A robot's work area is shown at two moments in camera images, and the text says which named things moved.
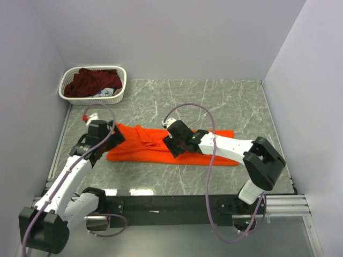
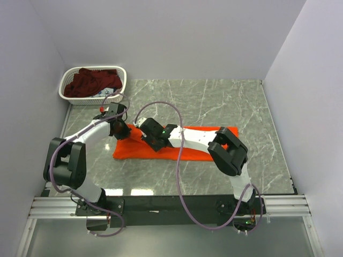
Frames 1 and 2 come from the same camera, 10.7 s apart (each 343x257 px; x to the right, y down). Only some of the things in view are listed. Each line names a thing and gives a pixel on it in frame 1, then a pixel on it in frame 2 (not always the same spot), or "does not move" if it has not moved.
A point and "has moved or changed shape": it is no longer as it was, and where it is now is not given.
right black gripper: (170, 141) to (146, 139)
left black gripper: (117, 138) to (126, 131)
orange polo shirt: (146, 145) has moved or changed shape
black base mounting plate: (147, 210) does not move
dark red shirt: (88, 81) does not move
